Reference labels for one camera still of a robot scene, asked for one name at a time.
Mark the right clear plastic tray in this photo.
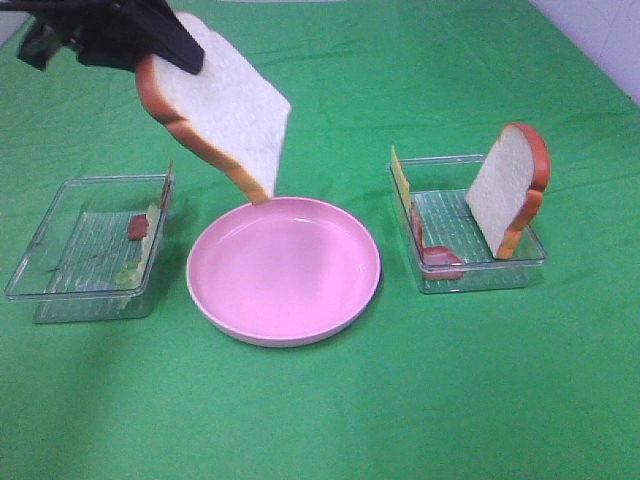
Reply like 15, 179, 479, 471
388, 154, 546, 294

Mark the toy ham slice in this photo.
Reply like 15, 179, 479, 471
127, 161, 174, 241

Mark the pink round plate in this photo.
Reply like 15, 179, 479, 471
186, 197, 381, 347

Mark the toy bacon strip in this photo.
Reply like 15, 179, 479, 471
410, 202, 464, 281

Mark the yellow toy cheese slice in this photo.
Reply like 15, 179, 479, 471
391, 145, 411, 216

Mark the clear plastic tray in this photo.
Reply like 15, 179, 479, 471
5, 174, 175, 324
388, 154, 546, 294

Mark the toy lettuce leaf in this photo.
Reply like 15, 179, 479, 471
116, 232, 156, 290

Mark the green tablecloth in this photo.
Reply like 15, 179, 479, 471
1, 1, 639, 479

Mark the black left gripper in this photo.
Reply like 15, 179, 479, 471
1, 0, 204, 75

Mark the left clear plastic tray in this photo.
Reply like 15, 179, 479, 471
5, 174, 175, 324

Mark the toy bread slice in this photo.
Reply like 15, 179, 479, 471
465, 123, 551, 259
135, 12, 291, 204

